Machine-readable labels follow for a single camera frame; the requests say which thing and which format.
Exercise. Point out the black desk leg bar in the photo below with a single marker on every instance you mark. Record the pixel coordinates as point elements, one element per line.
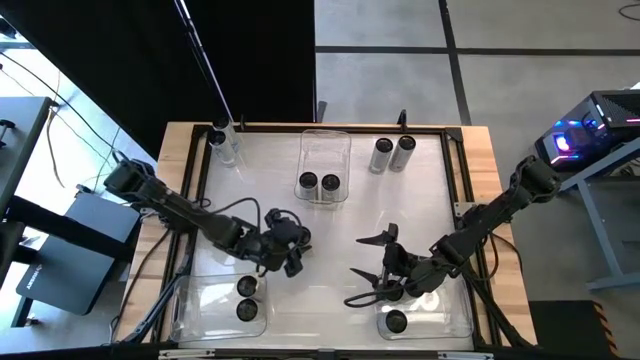
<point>100,245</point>

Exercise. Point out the silver metal bracket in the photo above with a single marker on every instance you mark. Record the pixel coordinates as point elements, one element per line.
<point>465,355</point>
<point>187,353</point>

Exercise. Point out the clear plastic bin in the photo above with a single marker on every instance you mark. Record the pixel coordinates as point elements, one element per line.
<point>450,315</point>
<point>325,150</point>
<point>205,310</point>

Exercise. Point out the small black clamp post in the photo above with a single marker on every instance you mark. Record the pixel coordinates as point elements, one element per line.
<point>242,121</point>
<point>401,118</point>

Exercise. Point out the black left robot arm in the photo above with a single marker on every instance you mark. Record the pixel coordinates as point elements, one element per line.
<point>175,207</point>

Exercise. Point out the black flat base plate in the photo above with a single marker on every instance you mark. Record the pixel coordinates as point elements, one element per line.
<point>65,280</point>

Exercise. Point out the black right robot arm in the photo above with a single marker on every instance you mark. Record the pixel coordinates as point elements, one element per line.
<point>490,214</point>

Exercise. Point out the black box hazard stripes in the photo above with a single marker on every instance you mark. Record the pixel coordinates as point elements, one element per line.
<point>560,327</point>

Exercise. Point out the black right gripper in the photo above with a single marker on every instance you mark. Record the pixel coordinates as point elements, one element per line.
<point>407,272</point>

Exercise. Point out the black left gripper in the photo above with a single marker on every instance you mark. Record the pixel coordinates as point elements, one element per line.
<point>282,242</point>

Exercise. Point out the black RGB computer tower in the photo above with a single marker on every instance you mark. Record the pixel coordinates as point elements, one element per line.
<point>615,110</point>

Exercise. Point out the black backdrop curtain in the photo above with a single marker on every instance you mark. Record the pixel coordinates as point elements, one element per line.
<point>125,60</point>

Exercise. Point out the grey metal desk frame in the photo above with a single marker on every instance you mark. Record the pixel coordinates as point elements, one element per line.
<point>605,235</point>

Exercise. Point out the small grey clamp post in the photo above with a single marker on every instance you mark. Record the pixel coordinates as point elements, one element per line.
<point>321,109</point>

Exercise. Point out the white can red stripe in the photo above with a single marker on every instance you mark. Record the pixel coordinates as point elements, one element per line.
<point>247,286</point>
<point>406,142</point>
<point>247,310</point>
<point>384,145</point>

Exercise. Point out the black desk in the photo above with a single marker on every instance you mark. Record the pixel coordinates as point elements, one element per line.
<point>22,145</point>

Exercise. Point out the silver metal pole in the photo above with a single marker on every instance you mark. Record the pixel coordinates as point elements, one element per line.
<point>200,55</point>

